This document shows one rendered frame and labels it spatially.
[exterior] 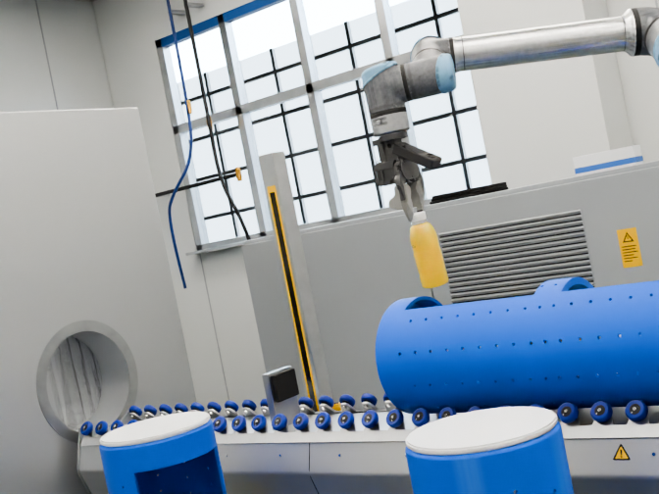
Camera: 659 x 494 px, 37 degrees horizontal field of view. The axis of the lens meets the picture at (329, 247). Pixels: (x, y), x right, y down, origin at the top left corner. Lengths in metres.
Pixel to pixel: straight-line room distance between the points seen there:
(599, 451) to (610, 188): 1.84
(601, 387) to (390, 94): 0.83
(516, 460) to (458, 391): 0.55
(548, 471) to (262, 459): 1.09
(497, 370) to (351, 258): 2.38
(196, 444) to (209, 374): 4.70
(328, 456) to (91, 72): 5.31
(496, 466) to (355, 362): 2.91
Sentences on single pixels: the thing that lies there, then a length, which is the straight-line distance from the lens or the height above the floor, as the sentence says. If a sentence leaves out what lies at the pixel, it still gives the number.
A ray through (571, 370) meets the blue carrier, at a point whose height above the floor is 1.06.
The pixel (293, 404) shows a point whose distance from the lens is 2.75.
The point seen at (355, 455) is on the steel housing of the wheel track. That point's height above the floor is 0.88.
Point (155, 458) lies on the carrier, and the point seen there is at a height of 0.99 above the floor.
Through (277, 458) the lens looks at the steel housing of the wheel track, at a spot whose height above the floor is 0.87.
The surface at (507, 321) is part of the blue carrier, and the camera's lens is 2.14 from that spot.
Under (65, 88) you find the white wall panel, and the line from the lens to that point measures 7.27.
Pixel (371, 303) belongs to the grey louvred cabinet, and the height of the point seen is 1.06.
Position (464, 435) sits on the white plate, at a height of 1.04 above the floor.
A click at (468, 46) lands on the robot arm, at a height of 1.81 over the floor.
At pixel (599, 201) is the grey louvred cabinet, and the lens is 3.84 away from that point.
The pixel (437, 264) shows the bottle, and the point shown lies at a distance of 2.34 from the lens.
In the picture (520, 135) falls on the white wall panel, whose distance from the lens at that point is 5.04.
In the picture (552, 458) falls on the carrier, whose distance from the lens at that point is 1.76.
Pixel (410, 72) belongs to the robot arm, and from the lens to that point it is 2.34.
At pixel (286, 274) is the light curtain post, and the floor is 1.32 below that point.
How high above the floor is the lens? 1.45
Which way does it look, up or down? 1 degrees down
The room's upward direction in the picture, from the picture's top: 11 degrees counter-clockwise
